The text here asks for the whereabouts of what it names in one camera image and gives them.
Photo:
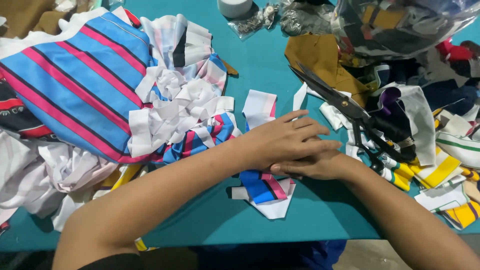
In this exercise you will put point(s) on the brown fabric piece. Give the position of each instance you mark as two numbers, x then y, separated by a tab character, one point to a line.
322	60

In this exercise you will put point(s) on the small blue pink striped piece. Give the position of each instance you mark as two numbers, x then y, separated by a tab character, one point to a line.
262	191

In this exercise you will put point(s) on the person's right hand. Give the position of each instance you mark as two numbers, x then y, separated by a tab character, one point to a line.
322	165

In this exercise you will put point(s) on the black red printed fabric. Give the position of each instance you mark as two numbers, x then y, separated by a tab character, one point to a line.
18	112

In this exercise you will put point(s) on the clear bag of fabric scraps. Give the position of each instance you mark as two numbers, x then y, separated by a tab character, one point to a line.
401	26

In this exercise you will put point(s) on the white pink fabric strip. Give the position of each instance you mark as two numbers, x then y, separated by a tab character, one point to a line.
259	108

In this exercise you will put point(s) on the heap of white fabric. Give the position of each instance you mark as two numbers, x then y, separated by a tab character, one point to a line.
41	176

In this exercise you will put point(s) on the pile of white fabric strips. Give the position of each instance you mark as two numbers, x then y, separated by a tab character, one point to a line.
176	108

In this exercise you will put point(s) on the dark crumpled plastic bag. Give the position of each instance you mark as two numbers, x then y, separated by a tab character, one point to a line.
305	17

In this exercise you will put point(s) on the pale pastel checked fabric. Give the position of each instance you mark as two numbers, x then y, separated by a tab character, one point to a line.
187	45

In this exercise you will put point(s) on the black sleeve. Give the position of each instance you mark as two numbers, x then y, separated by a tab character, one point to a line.
112	262

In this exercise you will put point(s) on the blue pink striped fabric sheet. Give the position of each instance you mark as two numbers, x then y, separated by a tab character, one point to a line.
78	86

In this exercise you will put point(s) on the large black tailor scissors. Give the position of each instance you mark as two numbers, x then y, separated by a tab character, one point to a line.
347	105

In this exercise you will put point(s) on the person's right fingers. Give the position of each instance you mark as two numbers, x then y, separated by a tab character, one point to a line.
287	169

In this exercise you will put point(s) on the white round roll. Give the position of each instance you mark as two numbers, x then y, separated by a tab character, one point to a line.
235	7

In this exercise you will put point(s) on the small bag of metal parts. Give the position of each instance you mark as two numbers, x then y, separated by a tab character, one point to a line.
254	20

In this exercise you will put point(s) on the person's left hand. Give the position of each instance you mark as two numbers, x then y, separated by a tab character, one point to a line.
279	144

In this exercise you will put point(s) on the blue cloth under table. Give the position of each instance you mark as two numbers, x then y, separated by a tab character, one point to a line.
270	255

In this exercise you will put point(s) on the brown cloth heap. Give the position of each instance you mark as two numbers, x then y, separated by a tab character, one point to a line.
33	15

